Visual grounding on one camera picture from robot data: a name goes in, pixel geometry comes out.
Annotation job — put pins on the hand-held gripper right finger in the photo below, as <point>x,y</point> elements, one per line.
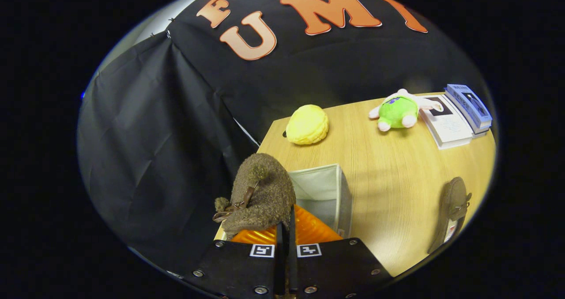
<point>293,268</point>

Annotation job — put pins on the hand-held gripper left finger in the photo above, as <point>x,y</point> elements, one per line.
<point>280,263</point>

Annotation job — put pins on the brown fuzzy shoe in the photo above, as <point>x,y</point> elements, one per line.
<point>265,188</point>
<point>454,197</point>

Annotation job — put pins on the grey fabric storage box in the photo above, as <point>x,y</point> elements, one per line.
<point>322,188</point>

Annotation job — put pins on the yellow plush bread toy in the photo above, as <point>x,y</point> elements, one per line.
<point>306,124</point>

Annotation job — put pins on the black backdrop cloth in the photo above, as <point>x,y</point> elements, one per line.
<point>154,157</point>

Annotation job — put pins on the green and pink plush toy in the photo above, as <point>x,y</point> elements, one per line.
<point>397,111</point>

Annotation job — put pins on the white book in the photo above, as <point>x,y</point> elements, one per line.
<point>450,126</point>

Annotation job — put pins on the blue book with figure cover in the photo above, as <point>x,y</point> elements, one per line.
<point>470,102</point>

